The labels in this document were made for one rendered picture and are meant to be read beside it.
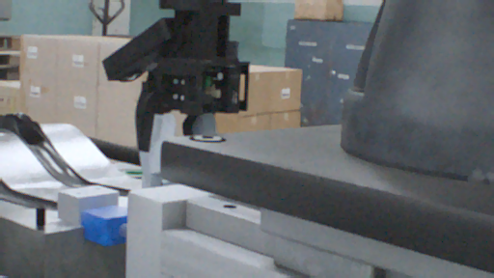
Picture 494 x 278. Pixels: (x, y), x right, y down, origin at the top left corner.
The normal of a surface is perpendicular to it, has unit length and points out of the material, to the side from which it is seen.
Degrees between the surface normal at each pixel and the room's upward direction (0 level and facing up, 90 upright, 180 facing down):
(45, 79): 99
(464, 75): 72
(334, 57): 90
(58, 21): 90
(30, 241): 90
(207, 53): 90
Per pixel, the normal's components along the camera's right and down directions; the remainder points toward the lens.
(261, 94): 0.80, 0.15
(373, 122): -0.90, 0.04
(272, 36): -0.71, 0.09
